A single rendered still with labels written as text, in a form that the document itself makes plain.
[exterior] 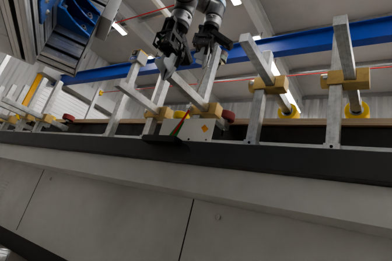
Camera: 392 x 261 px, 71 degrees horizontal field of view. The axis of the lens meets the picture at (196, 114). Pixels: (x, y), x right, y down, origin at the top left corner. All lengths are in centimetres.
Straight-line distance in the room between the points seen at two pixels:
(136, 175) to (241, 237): 48
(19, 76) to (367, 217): 879
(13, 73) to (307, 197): 859
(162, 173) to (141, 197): 34
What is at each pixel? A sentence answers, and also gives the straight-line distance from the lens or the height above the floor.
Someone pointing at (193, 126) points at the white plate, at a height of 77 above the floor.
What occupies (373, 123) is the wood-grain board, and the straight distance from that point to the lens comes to 112.
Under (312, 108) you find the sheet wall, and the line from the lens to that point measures 921.
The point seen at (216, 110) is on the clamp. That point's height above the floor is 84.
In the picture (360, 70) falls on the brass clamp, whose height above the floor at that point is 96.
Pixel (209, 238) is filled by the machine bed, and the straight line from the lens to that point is 119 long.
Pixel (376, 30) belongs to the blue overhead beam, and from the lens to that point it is 454.
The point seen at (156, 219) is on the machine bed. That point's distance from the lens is 135.
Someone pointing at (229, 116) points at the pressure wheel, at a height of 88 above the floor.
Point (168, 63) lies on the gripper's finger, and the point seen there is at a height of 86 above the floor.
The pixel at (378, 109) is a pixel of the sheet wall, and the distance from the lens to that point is 899.
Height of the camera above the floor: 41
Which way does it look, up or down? 22 degrees up
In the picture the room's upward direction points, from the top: 15 degrees clockwise
